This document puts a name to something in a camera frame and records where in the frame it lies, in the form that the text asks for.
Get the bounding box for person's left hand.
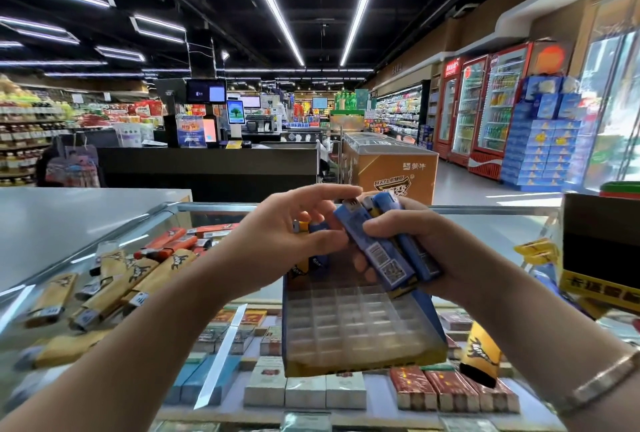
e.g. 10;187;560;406
210;183;363;298

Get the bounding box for person's right hand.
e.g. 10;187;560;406
352;209;501;308

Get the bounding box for yellow patterned lighter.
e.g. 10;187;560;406
293;217;313;273

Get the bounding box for pile of blue yellow lighters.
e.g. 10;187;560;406
445;237;640;388

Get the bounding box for blue yellow lighter display box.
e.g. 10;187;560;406
282;231;448;378

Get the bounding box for black yellow display box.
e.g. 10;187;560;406
558;192;640;313

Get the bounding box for pile of yellow red lighters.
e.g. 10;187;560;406
20;225;246;368

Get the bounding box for person's right forearm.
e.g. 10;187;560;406
455;257;640;432

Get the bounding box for glass display case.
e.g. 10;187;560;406
0;202;640;432

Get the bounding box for stack of blue cartons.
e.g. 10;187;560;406
502;75;591;190

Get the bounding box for black checkout counter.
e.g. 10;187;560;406
98;144;321;203

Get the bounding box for brown cardboard carton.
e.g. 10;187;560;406
340;132;439;206

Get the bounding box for blue poster screen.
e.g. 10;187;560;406
176;115;208;148

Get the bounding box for red drink fridge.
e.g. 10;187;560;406
435;57;463;158
470;42;533;180
450;54;491;166

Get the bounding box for row of cigarette packs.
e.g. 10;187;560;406
160;307;521;432

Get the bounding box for open refrigerated chiller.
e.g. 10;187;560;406
368;80;431;145

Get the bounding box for black checkout monitor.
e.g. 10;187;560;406
186;79;227;105

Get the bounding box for red green container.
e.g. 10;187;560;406
600;180;640;198

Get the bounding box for hanging plastic bags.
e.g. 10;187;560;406
45;137;101;188

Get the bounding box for orange round sign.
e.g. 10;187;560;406
530;42;571;76

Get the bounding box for long ceiling light strip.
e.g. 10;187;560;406
340;0;389;68
237;0;306;68

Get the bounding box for grocery rack with bottles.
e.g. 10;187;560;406
0;77;76;186

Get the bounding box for silver bracelet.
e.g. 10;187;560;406
553;349;640;418

